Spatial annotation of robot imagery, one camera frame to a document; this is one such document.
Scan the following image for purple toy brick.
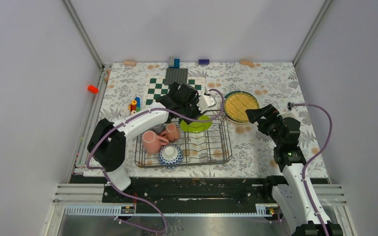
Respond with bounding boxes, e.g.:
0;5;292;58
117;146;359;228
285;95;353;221
198;59;210;65

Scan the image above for grey blue mug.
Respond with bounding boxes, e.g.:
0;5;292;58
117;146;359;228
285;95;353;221
151;123;165;135

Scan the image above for green white chessboard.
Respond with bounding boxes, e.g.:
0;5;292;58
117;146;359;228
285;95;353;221
144;77;206;105

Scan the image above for woven bamboo plate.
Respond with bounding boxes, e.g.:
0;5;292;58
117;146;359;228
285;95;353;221
224;92;260;122

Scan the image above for grey blue toy bricks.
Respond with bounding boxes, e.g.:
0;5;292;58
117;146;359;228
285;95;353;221
168;57;180;68

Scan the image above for wooden cork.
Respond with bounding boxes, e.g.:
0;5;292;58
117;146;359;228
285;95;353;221
239;60;255;68
123;60;137;67

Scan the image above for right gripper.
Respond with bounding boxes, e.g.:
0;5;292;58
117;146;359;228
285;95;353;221
245;104;284;147

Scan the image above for right wooden cork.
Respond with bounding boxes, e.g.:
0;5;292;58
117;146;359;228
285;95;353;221
239;60;255;68

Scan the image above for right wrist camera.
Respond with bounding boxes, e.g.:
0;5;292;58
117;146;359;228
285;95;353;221
281;102;300;120

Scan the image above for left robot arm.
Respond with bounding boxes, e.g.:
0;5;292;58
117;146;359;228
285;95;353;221
87;83;208;202

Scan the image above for black wire dish rack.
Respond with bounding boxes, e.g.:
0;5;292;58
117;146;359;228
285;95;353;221
134;110;232;168

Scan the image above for large pink mug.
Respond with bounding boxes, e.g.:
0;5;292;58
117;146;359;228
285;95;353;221
142;130;169;154

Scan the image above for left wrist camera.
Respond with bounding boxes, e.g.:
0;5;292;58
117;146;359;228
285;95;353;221
197;93;217;113

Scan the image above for small pink mug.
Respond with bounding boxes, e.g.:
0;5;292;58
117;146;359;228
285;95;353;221
160;123;181;142

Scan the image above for blue white patterned bowl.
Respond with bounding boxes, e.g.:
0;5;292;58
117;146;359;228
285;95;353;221
158;144;184;169

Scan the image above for white plate green red rim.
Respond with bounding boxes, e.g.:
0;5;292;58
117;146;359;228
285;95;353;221
223;90;261;124

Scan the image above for grey building baseplate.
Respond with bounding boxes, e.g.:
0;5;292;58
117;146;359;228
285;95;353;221
163;68;189;85

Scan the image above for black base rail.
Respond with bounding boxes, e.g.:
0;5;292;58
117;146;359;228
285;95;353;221
69;174;330;216

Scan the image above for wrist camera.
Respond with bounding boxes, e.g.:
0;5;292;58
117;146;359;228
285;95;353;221
281;102;300;120
197;93;217;113

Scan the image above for lime green plate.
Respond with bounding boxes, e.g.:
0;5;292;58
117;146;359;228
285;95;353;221
179;115;212;133

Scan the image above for left wooden cork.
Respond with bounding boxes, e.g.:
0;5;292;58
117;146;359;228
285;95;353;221
123;60;137;67

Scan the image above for colourful toy block stack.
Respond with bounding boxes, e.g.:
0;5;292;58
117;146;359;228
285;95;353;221
128;97;141;115

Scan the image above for orange cylinder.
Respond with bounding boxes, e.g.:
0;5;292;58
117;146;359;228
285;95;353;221
87;85;99;94

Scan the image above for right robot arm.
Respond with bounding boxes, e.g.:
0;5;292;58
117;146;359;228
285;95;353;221
246;104;344;236

